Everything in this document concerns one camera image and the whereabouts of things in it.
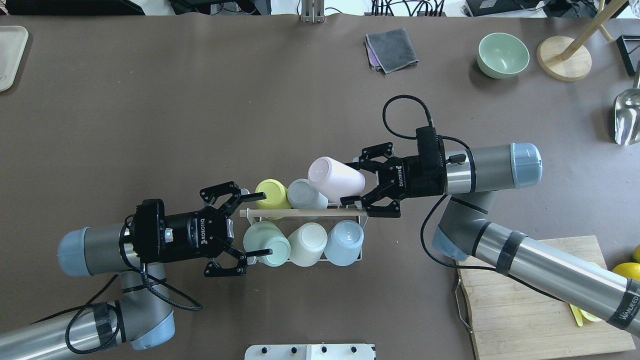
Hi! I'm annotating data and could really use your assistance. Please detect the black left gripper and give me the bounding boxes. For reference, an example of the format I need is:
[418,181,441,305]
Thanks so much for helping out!
[160,181,273,278]

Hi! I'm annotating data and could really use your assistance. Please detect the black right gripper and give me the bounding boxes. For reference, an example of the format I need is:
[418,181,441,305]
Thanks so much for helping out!
[340,142,421,218]

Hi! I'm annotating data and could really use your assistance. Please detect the pink cup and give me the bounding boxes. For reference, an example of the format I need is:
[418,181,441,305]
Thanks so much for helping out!
[307,156,366,204]

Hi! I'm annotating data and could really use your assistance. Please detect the mint green cup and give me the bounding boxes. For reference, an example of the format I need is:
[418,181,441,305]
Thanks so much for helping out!
[242,221,291,267]

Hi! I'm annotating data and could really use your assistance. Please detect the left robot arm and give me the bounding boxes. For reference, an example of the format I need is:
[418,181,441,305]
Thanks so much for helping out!
[1,181,272,360]

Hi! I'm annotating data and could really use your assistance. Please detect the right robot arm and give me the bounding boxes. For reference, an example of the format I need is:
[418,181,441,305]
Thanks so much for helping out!
[342,141,639,336]

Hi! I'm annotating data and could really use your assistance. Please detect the light blue cup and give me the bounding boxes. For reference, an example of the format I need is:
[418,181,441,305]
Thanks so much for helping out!
[324,219,364,266]

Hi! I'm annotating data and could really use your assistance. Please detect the yellow cup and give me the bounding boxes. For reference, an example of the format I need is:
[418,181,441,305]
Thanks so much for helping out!
[254,178,292,210]

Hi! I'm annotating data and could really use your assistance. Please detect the grey cup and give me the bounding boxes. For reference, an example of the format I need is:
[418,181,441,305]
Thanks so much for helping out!
[286,178,329,209]

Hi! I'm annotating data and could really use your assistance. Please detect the white cup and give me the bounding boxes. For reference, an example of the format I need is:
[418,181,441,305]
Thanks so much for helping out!
[288,222,328,267]

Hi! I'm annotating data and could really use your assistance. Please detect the grey folded cloth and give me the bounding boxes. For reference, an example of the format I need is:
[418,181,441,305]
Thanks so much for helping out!
[365,27,419,75]

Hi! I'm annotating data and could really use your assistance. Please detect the green bowl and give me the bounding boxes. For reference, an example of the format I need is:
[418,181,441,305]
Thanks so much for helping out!
[477,32,530,80]

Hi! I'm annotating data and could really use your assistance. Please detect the wooden cutting board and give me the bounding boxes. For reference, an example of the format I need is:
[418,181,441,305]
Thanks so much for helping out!
[458,257,636,360]

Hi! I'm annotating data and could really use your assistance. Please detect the wooden mug tree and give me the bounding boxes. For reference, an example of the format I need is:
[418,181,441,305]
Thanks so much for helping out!
[535,0,630,82]

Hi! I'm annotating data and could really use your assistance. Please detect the lower lemon slice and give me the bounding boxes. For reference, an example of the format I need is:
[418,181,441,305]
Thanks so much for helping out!
[579,309,602,322]

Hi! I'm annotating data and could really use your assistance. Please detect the metal scoop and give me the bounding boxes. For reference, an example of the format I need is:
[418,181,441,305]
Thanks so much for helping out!
[614,88,640,146]

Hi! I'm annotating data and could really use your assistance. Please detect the yellow lemon near board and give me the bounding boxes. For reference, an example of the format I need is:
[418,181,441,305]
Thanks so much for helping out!
[612,262,640,281]

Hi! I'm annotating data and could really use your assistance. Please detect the yellow lemon outer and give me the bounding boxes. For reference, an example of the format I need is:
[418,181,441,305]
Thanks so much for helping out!
[631,245,640,264]

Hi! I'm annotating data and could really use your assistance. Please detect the cream plastic tray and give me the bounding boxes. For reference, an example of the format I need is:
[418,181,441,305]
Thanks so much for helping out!
[0,25,29,92]

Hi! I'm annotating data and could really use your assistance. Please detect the white wire cup rack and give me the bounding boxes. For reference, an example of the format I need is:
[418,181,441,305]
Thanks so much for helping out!
[240,205,368,264]

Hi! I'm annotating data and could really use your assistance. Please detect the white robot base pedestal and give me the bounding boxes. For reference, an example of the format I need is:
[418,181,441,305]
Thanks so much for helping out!
[244,342,377,360]

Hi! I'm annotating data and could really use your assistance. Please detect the aluminium frame post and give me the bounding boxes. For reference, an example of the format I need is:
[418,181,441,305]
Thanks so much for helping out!
[299,0,326,24]

